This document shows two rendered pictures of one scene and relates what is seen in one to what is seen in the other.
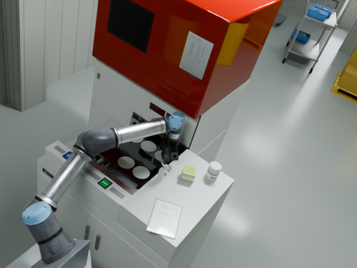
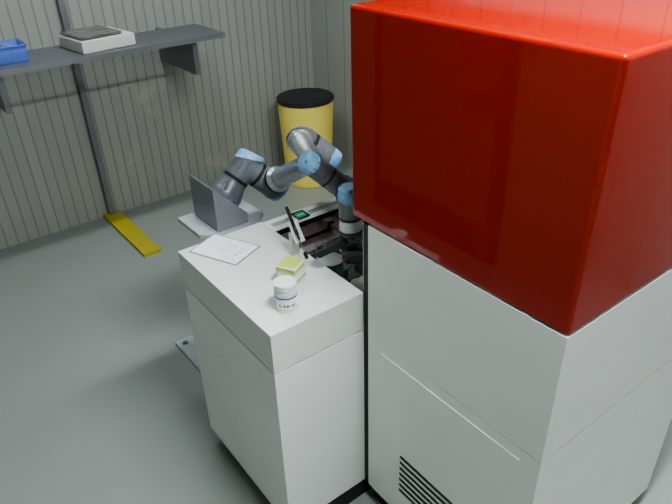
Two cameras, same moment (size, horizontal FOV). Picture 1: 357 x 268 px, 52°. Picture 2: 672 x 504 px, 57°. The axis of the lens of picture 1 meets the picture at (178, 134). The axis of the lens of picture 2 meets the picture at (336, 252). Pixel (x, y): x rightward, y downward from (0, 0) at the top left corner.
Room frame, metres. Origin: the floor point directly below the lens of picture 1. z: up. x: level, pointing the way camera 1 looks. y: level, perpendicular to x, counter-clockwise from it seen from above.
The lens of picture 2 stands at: (2.50, -1.51, 2.08)
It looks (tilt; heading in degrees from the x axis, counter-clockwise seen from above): 31 degrees down; 120
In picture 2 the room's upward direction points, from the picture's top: 2 degrees counter-clockwise
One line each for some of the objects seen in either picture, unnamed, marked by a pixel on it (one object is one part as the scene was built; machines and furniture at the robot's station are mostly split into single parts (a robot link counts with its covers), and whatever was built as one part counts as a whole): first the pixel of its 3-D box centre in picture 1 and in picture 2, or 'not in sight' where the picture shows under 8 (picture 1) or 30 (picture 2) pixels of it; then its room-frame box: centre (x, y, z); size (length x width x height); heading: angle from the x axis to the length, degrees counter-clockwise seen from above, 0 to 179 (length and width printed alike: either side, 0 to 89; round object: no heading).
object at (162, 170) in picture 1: (163, 169); (296, 238); (1.45, 0.02, 1.03); 0.06 x 0.04 x 0.13; 157
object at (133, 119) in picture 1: (156, 138); not in sight; (1.85, 0.13, 0.89); 0.44 x 0.02 x 0.10; 67
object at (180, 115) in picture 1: (176, 122); (349, 201); (1.65, 0.03, 1.21); 0.09 x 0.08 x 0.11; 128
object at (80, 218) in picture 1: (124, 220); (339, 358); (1.52, 0.17, 0.41); 0.96 x 0.64 x 0.82; 67
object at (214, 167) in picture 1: (213, 171); (285, 294); (1.59, -0.26, 1.01); 0.07 x 0.07 x 0.10
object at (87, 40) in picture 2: not in sight; (96, 38); (-0.61, 1.07, 1.33); 0.37 x 0.35 x 0.09; 68
